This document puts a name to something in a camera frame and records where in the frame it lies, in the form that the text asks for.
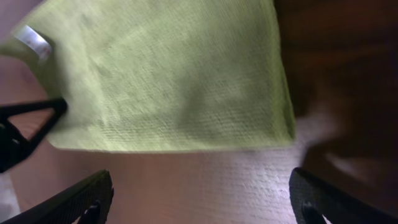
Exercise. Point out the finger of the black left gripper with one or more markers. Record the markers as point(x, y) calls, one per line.
point(24, 126)

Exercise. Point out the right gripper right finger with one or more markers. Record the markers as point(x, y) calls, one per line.
point(315, 201)

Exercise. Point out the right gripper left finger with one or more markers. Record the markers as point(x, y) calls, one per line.
point(88, 201)

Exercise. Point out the light green microfiber cloth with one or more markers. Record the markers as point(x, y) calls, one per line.
point(158, 76)

